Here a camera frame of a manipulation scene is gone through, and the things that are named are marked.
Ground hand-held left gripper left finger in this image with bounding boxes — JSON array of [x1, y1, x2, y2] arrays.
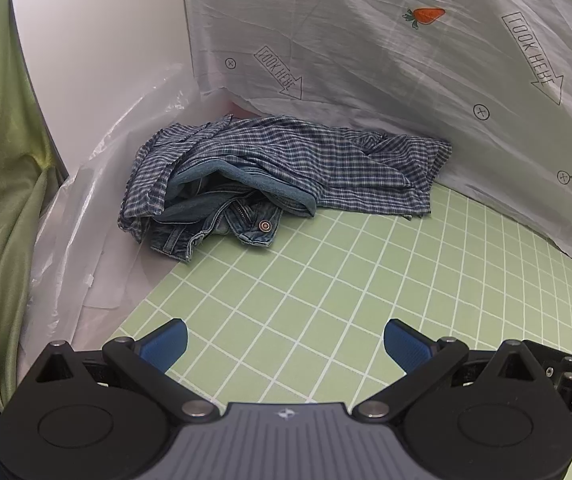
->
[[16, 318, 219, 423]]

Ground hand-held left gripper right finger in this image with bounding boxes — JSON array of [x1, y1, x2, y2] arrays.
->
[[351, 318, 555, 423]]

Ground blue plaid shirt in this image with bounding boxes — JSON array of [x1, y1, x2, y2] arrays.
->
[[118, 114, 452, 246]]

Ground clear plastic bag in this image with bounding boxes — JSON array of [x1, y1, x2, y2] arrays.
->
[[18, 62, 261, 356]]

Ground blue denim jeans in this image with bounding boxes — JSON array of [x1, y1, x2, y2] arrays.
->
[[150, 162, 317, 263]]

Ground white printed bed sheet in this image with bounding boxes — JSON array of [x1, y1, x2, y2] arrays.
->
[[180, 0, 572, 283]]

